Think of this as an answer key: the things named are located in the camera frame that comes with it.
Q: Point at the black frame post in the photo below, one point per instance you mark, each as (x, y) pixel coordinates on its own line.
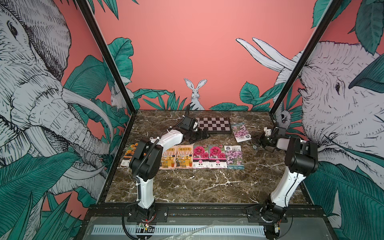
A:
(97, 34)
(325, 20)

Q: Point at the white slotted vent strip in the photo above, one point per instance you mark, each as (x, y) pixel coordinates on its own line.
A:
(168, 230)

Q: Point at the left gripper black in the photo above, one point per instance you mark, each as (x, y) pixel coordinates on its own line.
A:
(200, 137)

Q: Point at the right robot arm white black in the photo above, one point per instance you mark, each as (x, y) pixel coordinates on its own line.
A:
(300, 161)

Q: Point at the orange marigold seed packet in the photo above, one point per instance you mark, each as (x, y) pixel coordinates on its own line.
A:
(128, 154)

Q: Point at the right black frame post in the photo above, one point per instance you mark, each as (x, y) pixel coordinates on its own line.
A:
(325, 20)

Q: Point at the sunflower shop seed packet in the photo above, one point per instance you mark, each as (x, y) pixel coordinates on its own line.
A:
(168, 160)
(184, 157)

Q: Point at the left black frame post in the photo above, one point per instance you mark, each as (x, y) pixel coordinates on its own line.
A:
(97, 34)

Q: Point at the checkered chess board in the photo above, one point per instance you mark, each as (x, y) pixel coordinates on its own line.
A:
(215, 125)

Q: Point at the purple flower seed packet front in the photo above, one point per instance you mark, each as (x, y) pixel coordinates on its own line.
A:
(234, 157)

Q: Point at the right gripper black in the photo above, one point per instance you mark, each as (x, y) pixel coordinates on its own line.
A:
(261, 139)

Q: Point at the clear plastic wrap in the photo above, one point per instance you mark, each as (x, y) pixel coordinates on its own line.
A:
(188, 235)

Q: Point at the black front mounting rail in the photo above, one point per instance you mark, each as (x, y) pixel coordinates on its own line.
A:
(163, 212)

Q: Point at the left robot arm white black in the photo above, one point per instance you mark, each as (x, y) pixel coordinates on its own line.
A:
(145, 162)

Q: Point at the pink flower seed packet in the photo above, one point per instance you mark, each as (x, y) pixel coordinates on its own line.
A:
(201, 157)
(217, 157)

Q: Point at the purple flower seed packet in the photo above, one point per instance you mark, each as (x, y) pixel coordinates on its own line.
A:
(234, 157)
(240, 132)

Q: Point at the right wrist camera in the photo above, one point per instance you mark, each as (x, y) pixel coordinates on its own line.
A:
(267, 131)

